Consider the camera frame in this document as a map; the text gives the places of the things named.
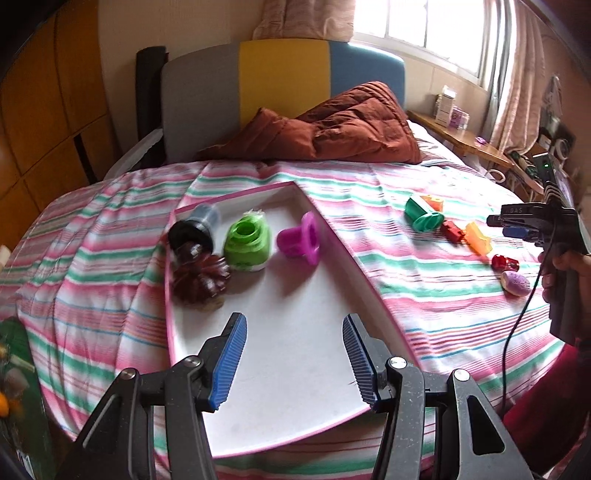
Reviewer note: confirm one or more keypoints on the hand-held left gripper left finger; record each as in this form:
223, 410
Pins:
228, 364

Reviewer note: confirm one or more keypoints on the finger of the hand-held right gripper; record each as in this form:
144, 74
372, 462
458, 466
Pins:
517, 214
519, 232

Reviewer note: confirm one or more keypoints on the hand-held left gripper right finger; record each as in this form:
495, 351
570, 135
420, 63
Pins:
360, 364

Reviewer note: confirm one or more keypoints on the red metallic cylinder case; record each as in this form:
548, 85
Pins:
504, 262

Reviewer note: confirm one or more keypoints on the orange plastic toy piece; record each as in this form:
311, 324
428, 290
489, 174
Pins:
478, 237

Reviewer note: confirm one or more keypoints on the purple oval soap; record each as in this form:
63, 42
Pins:
515, 282

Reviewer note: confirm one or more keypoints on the pink-edged white tray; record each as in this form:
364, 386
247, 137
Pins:
286, 332

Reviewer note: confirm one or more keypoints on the red plastic toy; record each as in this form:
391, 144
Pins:
452, 230

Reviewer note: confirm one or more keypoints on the orange plastic toy block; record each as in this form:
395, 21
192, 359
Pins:
435, 201

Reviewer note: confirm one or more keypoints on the brown pumpkin-shaped bottle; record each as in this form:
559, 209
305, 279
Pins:
201, 277

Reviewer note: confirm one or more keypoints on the green plastic toy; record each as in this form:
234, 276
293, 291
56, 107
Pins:
422, 217

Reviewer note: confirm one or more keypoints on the green round toy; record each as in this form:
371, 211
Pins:
247, 242

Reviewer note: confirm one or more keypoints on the magenta flanged plastic toy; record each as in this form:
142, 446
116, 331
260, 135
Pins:
300, 237

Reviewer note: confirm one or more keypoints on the dark blue cup toy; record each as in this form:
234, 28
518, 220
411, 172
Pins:
196, 226

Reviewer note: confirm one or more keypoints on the person's right hand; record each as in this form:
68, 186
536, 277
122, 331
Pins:
575, 264

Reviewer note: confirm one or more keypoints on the wooden bedside shelf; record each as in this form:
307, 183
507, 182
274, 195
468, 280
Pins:
466, 143

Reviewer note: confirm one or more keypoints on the striped bed sheet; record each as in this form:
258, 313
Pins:
438, 300

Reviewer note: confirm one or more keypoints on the purple box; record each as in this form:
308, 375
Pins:
458, 117

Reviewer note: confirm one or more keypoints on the white pillow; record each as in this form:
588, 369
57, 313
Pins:
429, 138

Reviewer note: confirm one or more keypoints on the white carton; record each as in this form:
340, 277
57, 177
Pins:
445, 106

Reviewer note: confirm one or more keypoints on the beige curtain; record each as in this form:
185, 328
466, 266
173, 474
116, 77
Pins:
300, 18
517, 69

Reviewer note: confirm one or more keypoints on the red trousers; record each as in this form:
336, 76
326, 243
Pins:
549, 415

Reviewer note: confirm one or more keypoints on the brown quilt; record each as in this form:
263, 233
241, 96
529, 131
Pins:
351, 124

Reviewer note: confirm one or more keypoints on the window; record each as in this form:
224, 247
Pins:
425, 32

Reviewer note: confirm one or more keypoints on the green packaging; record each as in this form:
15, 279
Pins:
18, 406

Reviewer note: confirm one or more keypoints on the grey yellow blue headboard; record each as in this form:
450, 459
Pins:
277, 78

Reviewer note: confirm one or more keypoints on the wooden wardrobe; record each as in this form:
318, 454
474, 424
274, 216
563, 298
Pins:
46, 92

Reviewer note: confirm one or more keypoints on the white bed frame rail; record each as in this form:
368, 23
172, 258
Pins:
134, 154

